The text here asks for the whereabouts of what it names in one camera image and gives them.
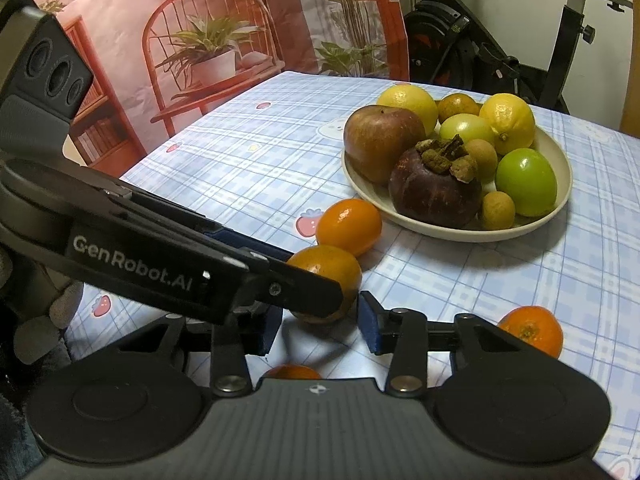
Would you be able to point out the yellow-green jujube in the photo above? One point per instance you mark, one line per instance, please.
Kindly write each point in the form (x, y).
(467, 127)

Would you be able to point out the dark purple mangosteen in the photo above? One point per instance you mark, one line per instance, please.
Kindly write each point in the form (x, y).
(430, 195)

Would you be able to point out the orange mandarin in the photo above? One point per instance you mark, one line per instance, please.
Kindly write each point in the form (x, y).
(350, 225)
(292, 373)
(532, 330)
(457, 105)
(335, 265)

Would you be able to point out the beige round plate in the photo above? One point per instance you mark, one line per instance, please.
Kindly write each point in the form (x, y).
(450, 234)

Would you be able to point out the yellow lemon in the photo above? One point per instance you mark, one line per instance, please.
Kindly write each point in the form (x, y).
(507, 115)
(410, 100)

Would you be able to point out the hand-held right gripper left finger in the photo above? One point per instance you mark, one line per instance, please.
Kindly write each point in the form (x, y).
(267, 330)

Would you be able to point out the wooden door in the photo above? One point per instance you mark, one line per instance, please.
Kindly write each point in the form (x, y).
(632, 110)

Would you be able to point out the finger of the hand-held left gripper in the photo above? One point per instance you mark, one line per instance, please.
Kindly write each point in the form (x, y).
(305, 290)
(235, 237)

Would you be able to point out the blue plaid tablecloth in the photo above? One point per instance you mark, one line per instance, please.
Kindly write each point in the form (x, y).
(280, 160)

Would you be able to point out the bright green jujube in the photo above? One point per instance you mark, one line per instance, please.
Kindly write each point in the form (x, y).
(527, 180)

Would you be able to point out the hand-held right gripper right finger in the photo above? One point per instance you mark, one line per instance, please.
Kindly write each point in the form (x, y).
(370, 325)

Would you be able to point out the small tan longan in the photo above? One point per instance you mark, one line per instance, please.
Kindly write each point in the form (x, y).
(481, 157)
(497, 210)

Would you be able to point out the black exercise bike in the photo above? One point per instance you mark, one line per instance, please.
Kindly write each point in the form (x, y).
(450, 45)

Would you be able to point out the person's left hand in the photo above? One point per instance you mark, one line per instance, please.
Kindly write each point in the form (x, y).
(35, 342)

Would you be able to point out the red-brown apple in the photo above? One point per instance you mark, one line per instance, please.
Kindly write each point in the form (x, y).
(375, 140)

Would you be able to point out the printed room backdrop cloth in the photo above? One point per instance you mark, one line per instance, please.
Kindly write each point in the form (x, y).
(125, 35)

